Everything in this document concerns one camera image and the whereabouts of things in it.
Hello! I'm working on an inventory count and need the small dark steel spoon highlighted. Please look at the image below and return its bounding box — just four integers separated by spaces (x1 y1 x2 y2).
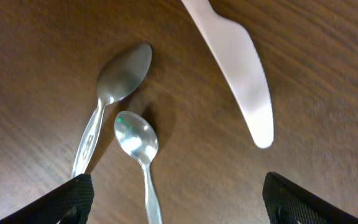
71 42 152 177

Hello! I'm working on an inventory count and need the small steel teaspoon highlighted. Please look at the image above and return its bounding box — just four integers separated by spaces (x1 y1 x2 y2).
114 111 163 224

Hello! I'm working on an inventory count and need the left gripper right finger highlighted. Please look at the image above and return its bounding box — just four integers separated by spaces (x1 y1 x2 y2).
262 172 358 224

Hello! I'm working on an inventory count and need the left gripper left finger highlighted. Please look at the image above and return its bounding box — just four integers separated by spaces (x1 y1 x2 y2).
0 174 94 224

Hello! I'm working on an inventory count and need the white plastic knife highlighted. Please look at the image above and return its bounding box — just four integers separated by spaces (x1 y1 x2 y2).
182 0 274 149

